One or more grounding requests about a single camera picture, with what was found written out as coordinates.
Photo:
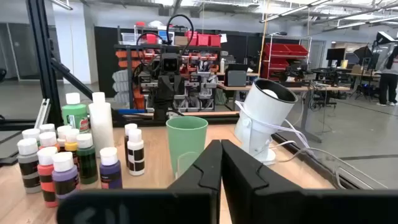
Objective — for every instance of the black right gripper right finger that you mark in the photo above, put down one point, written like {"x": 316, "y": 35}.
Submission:
{"x": 255, "y": 199}

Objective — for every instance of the grey paint bottle black label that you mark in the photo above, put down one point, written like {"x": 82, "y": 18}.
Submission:
{"x": 28, "y": 169}

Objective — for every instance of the clear plastic bin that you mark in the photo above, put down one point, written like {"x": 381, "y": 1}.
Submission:
{"x": 186, "y": 165}

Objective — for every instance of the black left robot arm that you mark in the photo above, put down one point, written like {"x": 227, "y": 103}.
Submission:
{"x": 163, "y": 107}

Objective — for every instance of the tan slanted pole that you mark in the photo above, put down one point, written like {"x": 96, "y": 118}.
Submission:
{"x": 264, "y": 37}

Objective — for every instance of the green plastic cup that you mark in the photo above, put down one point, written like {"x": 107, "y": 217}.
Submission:
{"x": 186, "y": 137}

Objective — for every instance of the violet blue paint bottle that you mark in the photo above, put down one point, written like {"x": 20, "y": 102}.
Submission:
{"x": 110, "y": 174}

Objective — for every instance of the yellow paint bottle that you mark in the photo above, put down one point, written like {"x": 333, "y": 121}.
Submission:
{"x": 72, "y": 146}

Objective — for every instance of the lavender paint bottle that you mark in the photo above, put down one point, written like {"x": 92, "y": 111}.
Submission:
{"x": 64, "y": 180}

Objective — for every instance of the dark green paint bottle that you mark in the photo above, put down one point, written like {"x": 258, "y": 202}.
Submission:
{"x": 87, "y": 161}

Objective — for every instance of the light green paint bottle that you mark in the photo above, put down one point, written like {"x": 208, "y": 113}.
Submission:
{"x": 30, "y": 133}

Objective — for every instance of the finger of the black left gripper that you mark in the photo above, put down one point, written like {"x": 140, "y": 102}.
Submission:
{"x": 174, "y": 88}
{"x": 167, "y": 88}

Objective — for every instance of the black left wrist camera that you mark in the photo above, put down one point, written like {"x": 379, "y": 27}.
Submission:
{"x": 170, "y": 64}

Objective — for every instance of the black studio softbox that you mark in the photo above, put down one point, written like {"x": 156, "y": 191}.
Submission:
{"x": 384, "y": 38}
{"x": 362, "y": 53}

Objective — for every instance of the black computer monitor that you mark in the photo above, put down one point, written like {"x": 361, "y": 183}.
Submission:
{"x": 335, "y": 54}

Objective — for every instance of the cardboard box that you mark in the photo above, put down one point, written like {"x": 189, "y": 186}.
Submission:
{"x": 181, "y": 40}

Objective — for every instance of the person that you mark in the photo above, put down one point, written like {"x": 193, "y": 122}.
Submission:
{"x": 388, "y": 84}

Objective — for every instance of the metal rack red bins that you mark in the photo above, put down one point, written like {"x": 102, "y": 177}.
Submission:
{"x": 280, "y": 49}

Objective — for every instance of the white-capped small paint bottle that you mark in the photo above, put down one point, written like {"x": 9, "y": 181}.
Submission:
{"x": 47, "y": 127}

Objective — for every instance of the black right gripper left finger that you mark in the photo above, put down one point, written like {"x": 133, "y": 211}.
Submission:
{"x": 192, "y": 193}

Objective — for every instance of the grey equipment box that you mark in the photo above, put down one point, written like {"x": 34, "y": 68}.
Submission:
{"x": 236, "y": 77}

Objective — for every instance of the large white bottle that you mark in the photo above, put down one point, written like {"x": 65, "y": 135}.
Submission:
{"x": 101, "y": 127}

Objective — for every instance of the silver aluminium bracket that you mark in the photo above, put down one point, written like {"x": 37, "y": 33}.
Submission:
{"x": 42, "y": 113}

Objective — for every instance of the red storage bin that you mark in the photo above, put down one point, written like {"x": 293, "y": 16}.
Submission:
{"x": 151, "y": 38}
{"x": 203, "y": 40}
{"x": 192, "y": 39}
{"x": 215, "y": 40}

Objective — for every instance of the clear storage tub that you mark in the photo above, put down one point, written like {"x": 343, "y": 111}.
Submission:
{"x": 128, "y": 38}

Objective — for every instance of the large green paint bottle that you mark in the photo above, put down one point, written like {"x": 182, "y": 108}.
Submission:
{"x": 74, "y": 116}

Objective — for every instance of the ceiling light bar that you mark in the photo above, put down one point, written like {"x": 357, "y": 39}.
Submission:
{"x": 62, "y": 4}
{"x": 351, "y": 25}
{"x": 295, "y": 10}

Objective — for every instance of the red paint bottle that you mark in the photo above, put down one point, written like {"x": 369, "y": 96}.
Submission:
{"x": 45, "y": 174}

